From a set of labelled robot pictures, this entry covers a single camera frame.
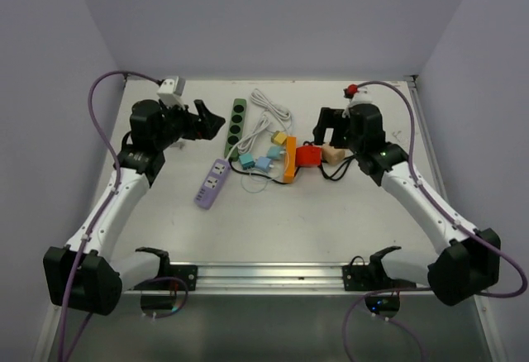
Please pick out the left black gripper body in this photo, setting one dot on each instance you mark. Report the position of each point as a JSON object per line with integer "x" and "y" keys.
{"x": 173, "y": 127}

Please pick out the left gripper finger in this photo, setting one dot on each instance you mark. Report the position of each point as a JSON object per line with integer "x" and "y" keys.
{"x": 208, "y": 124}
{"x": 192, "y": 126}

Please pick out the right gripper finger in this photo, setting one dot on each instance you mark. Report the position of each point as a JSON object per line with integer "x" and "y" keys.
{"x": 340, "y": 128}
{"x": 326, "y": 120}

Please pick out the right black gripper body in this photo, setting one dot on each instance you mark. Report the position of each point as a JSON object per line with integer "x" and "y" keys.
{"x": 355, "y": 144}

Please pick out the beige cube plug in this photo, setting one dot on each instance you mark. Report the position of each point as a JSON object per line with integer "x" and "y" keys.
{"x": 332, "y": 155}

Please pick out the green power strip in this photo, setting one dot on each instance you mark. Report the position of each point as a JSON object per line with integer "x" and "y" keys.
{"x": 235, "y": 127}

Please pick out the red cube plug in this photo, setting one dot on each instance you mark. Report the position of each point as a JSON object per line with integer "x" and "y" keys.
{"x": 308, "y": 156}

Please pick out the orange power strip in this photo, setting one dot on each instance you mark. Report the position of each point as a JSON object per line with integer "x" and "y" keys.
{"x": 290, "y": 149}

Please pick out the yellow plug adapter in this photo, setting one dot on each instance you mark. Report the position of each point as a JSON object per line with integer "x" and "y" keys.
{"x": 279, "y": 138}

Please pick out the purple power strip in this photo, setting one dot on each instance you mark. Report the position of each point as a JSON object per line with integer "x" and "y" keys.
{"x": 212, "y": 184}

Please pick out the teal plug adapter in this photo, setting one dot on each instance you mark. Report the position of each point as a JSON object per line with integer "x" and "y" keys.
{"x": 246, "y": 161}
{"x": 275, "y": 152}

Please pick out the light blue plug adapter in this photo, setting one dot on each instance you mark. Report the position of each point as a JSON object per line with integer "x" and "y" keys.
{"x": 264, "y": 164}

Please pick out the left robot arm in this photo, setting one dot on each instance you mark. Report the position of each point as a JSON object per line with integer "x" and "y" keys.
{"x": 81, "y": 274}

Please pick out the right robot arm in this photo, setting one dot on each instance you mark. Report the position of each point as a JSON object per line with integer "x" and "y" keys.
{"x": 466, "y": 260}

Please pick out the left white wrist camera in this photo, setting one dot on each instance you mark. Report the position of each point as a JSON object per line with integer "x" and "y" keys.
{"x": 170, "y": 92}

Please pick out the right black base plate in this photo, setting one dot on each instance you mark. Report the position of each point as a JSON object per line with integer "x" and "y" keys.
{"x": 361, "y": 278}

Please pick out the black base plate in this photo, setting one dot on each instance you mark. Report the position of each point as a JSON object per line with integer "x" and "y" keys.
{"x": 361, "y": 278}
{"x": 188, "y": 273}

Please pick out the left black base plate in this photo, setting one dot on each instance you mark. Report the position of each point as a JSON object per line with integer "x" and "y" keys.
{"x": 188, "y": 273}

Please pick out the aluminium frame rail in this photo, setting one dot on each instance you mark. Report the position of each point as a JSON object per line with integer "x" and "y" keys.
{"x": 268, "y": 277}

